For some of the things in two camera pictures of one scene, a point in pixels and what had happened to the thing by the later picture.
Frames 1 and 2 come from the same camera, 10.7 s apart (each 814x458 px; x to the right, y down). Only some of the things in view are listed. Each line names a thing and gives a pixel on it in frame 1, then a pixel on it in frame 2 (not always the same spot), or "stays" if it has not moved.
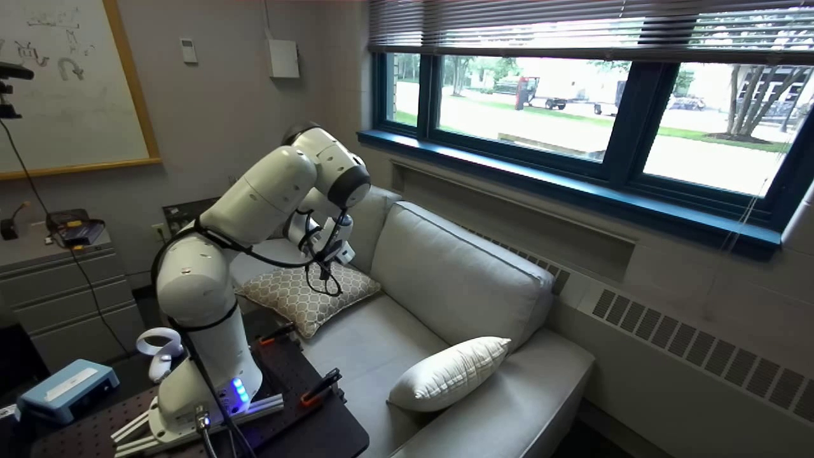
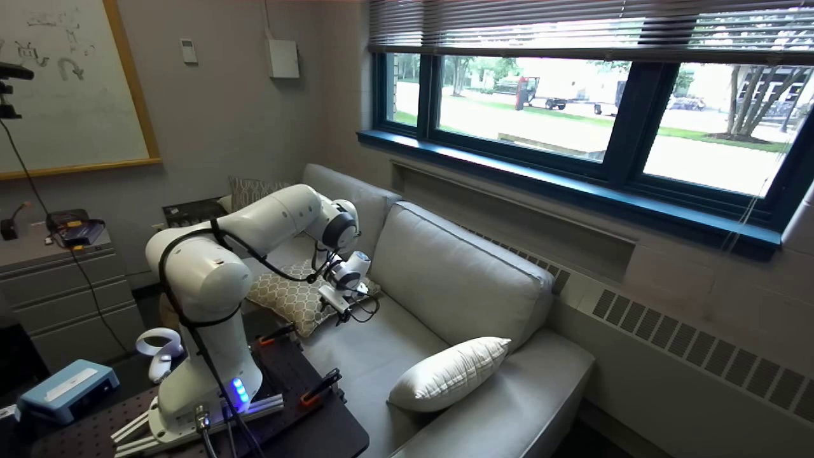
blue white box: (70, 391) stays
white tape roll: (160, 345) stays
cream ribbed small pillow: (447, 373) stays
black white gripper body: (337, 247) to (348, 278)
